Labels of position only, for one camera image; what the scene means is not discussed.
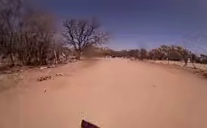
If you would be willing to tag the reddish dirt road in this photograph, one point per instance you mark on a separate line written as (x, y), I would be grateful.
(124, 93)

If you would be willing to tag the bare leafless tree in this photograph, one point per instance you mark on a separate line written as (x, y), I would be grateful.
(79, 35)

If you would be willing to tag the pale stones on roadside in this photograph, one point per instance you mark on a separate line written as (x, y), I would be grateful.
(44, 78)

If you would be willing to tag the robot's own part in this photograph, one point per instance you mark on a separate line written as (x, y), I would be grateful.
(87, 124)

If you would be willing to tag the row of distant trees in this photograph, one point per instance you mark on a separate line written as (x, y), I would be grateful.
(167, 53)

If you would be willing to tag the thicket of bare bushes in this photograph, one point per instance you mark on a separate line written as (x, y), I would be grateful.
(24, 40)

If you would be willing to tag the dry scrub verge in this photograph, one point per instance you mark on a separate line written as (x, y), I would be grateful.
(194, 68)

